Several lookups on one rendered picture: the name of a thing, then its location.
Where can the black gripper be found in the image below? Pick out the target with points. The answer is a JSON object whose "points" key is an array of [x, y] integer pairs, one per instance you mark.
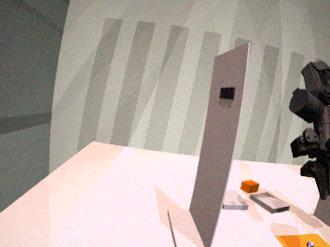
{"points": [[319, 169]]}

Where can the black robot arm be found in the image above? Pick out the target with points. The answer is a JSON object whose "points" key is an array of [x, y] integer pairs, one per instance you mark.
{"points": [[311, 104]]}

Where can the yellow square mat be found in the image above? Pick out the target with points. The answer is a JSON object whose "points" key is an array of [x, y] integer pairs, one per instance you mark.
{"points": [[301, 240]]}

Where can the grey panel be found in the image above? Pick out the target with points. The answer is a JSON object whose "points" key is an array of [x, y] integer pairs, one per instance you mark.
{"points": [[196, 227]]}

